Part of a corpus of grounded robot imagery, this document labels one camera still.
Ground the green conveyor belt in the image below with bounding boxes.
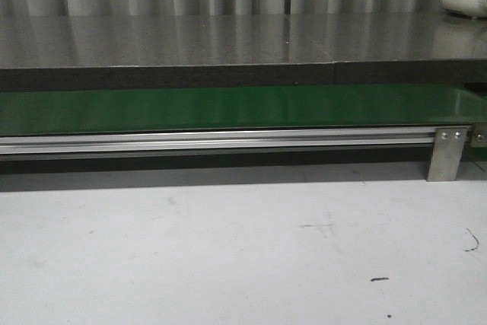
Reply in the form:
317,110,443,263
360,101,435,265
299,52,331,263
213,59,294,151
1,84,486,136

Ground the dark stone counter slab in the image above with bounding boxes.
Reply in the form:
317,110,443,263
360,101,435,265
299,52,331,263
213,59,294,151
1,12,486,92

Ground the right dark roller end plate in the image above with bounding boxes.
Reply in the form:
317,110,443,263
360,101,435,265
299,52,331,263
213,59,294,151
469,123,487,148

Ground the aluminium conveyor side rail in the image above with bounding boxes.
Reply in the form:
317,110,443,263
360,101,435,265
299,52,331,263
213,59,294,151
0,126,474,156

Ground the right steel support bracket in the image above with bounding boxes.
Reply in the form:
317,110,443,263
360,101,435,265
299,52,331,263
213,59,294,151
426,126,468,182

